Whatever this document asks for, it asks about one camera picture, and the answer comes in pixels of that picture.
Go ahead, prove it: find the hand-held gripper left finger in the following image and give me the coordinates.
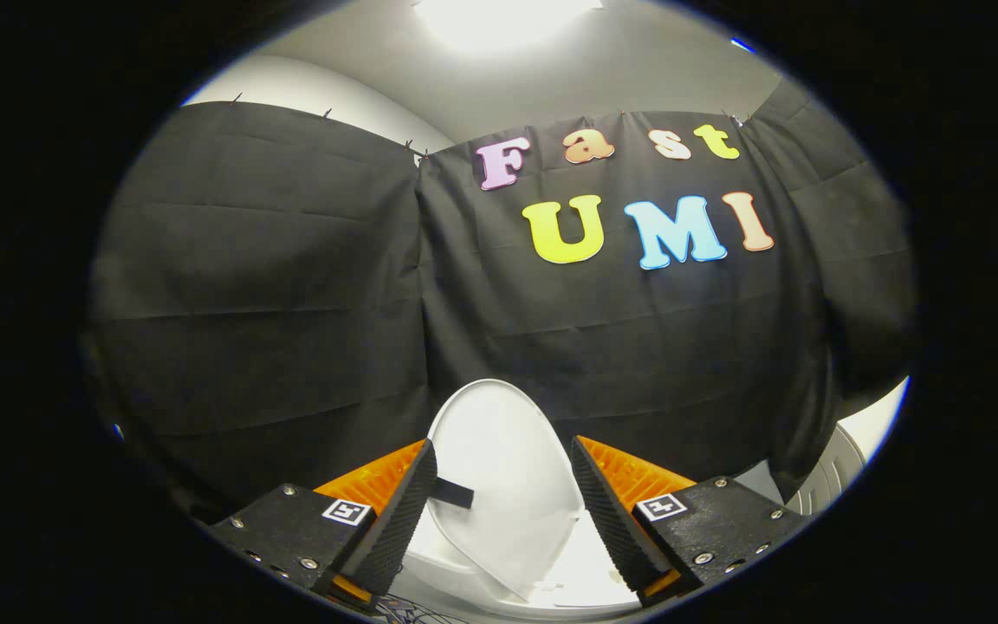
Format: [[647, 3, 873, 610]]
[[209, 439, 439, 608]]

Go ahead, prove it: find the white drawer cabinet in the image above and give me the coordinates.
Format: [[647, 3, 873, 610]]
[[789, 379, 910, 519]]

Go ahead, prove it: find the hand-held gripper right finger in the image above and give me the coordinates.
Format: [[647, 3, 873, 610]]
[[570, 435, 811, 608]]

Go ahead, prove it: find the black lid tab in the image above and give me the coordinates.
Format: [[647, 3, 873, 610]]
[[430, 478, 475, 510]]

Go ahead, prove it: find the black backdrop cloth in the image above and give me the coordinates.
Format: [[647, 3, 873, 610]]
[[87, 74, 917, 521]]

